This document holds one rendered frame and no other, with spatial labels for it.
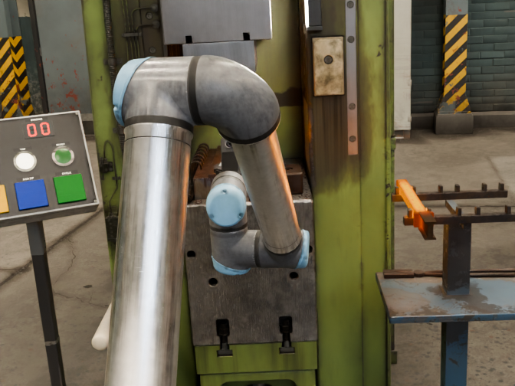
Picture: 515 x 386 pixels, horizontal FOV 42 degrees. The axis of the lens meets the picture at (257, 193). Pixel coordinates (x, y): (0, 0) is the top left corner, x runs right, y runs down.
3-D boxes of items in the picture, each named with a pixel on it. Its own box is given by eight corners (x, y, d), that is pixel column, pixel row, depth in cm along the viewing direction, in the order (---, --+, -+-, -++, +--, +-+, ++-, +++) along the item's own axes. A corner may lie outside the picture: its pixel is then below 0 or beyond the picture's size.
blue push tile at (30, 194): (48, 204, 180) (44, 178, 181) (18, 209, 177) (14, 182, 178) (48, 206, 181) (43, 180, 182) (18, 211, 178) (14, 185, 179)
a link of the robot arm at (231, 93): (272, 37, 110) (313, 237, 166) (198, 40, 113) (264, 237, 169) (264, 91, 104) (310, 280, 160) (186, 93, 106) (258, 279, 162)
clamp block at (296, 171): (303, 194, 199) (303, 172, 198) (274, 195, 199) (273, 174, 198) (301, 184, 211) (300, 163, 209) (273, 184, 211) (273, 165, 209)
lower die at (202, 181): (262, 196, 200) (260, 168, 197) (195, 199, 200) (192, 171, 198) (263, 164, 240) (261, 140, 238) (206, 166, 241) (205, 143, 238)
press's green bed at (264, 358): (321, 472, 218) (316, 340, 206) (205, 476, 219) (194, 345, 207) (309, 380, 271) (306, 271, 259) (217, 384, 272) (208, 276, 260)
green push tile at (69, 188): (86, 198, 184) (81, 172, 185) (58, 203, 181) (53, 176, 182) (85, 200, 185) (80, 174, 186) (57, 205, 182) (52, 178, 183)
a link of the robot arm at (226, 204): (206, 231, 156) (203, 189, 153) (211, 214, 168) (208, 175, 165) (247, 229, 156) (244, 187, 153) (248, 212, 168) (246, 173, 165)
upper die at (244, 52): (255, 74, 190) (254, 40, 188) (185, 78, 191) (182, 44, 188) (257, 62, 231) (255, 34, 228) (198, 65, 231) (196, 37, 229)
